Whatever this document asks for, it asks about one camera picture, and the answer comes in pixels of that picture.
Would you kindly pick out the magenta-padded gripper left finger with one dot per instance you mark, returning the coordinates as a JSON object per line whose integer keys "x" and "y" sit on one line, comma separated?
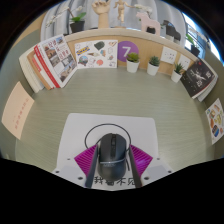
{"x": 85, "y": 160}

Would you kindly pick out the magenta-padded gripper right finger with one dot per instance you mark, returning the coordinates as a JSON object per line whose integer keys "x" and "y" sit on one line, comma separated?
{"x": 141, "y": 160}

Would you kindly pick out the dark grey computer mouse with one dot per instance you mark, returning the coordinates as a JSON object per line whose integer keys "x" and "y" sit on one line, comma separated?
{"x": 111, "y": 153}

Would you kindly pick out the white mouse pad line drawing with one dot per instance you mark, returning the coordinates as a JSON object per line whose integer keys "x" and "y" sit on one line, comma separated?
{"x": 76, "y": 133}

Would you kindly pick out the colourful picture book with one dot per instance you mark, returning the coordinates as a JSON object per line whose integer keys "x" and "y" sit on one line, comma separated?
{"x": 215, "y": 121}

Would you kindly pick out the beige book red lettering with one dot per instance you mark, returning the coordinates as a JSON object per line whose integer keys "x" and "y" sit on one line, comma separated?
{"x": 16, "y": 110}

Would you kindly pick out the thin red-spined white book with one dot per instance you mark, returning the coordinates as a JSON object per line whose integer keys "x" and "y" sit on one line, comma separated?
{"x": 41, "y": 73}

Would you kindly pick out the photo-cover book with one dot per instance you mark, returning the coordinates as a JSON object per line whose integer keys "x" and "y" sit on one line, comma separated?
{"x": 60, "y": 60}

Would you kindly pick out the grey-green desk partition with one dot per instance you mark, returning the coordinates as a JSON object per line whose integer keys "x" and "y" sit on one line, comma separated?
{"x": 218, "y": 90}
{"x": 8, "y": 66}

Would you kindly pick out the white sticker sheet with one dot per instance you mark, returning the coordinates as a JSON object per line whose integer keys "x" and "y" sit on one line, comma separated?
{"x": 95, "y": 55}

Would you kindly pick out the purple round number sign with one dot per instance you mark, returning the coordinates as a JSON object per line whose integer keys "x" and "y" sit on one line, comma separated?
{"x": 126, "y": 50}

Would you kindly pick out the wooden desk shelf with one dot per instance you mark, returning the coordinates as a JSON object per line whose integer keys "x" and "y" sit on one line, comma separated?
{"x": 146, "y": 38}

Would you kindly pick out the white orchid black pot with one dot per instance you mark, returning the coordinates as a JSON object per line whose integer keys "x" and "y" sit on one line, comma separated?
{"x": 194, "y": 50}
{"x": 76, "y": 26}

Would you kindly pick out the black wooden horse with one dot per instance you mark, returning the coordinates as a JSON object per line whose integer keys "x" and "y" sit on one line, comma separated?
{"x": 171, "y": 31}

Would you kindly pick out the pink wooden horse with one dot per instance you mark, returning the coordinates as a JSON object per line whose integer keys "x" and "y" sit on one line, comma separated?
{"x": 148, "y": 23}

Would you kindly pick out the window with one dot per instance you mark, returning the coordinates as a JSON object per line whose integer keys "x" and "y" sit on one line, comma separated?
{"x": 196, "y": 30}

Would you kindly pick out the grey curtain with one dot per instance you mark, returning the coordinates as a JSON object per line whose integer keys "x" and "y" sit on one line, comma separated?
{"x": 53, "y": 16}

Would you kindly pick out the wooden hand model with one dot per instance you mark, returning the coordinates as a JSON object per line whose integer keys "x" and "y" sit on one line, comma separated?
{"x": 101, "y": 13}

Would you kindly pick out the white orchid behind horse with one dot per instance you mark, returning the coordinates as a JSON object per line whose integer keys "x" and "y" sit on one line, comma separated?
{"x": 143, "y": 9}

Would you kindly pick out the white wall switch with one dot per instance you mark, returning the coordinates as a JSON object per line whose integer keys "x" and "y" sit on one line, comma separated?
{"x": 184, "y": 61}

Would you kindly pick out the white wall socket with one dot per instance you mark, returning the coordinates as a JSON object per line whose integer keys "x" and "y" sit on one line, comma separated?
{"x": 168, "y": 55}

